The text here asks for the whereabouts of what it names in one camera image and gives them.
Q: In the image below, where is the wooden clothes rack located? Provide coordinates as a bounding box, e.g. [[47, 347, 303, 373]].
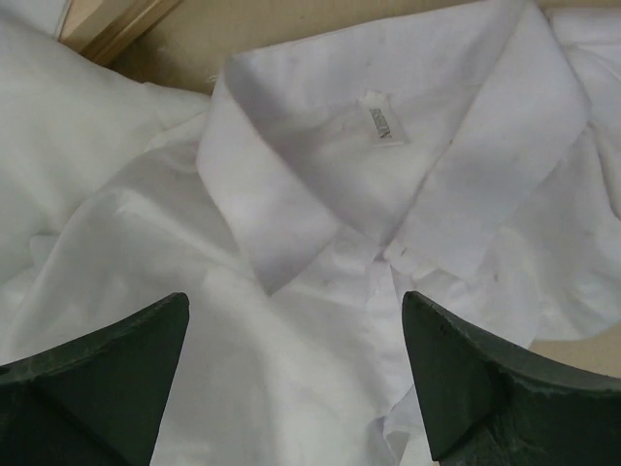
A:
[[59, 0, 182, 66]]

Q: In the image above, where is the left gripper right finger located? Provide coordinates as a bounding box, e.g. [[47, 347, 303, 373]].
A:
[[402, 291, 620, 466]]

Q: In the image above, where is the white shirt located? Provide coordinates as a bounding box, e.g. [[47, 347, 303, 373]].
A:
[[1, 1, 209, 282], [1, 1, 620, 465]]

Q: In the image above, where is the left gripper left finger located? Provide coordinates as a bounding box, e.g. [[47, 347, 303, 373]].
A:
[[1, 293, 189, 465]]

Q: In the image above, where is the hanging white shirt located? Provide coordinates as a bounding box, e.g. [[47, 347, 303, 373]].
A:
[[1, 1, 209, 282]]

